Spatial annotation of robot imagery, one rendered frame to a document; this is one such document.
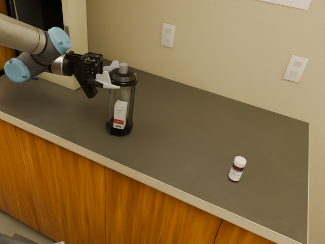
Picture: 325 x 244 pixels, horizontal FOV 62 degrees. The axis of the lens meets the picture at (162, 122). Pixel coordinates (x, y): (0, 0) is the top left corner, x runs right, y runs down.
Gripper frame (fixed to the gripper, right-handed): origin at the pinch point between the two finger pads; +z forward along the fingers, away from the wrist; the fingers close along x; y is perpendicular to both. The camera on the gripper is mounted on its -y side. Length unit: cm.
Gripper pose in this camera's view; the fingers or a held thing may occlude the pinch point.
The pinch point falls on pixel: (122, 82)
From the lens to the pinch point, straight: 97.0
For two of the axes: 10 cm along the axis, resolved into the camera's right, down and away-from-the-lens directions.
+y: 1.3, -8.1, -5.7
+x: 1.8, -5.4, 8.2
